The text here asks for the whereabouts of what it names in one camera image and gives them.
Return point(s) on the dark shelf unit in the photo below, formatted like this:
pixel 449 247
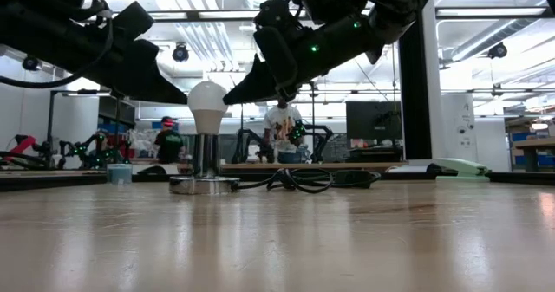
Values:
pixel 115 114

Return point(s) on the chrome lamp base with socket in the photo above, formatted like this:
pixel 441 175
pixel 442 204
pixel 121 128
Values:
pixel 204 186

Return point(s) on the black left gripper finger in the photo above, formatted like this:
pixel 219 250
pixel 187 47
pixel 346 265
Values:
pixel 143 79

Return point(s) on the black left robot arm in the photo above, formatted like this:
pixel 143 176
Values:
pixel 34 27

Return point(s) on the black monitor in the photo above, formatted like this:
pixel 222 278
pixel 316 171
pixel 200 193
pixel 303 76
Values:
pixel 368 118

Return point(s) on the wooden workbench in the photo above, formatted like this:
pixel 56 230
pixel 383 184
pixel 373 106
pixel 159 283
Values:
pixel 533 143

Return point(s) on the red equipment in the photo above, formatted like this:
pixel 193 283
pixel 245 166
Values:
pixel 24 144

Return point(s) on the person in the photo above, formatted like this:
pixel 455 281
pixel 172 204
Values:
pixel 279 127
pixel 169 147

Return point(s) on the black aluminium table frame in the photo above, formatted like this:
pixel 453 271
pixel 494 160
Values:
pixel 65 181

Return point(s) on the black gantry frame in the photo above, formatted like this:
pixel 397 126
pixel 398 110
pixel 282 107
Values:
pixel 51 127

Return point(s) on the black background robot arm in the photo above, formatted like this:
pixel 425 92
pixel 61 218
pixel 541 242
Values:
pixel 240 147
pixel 323 144
pixel 108 155

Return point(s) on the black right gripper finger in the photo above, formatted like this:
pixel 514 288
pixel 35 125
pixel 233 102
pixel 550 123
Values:
pixel 251 90

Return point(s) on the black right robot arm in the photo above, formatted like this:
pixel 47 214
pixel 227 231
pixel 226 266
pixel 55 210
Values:
pixel 399 1

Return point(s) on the white frosted lightbulb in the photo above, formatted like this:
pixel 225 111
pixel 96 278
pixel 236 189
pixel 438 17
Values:
pixel 207 101

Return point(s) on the black ceiling spotlight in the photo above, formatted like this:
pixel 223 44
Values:
pixel 180 53
pixel 498 50
pixel 31 63

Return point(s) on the beige wooden desk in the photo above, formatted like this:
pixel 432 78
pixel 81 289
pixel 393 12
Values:
pixel 260 166

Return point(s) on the mint green stapler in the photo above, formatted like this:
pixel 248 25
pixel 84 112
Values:
pixel 461 167

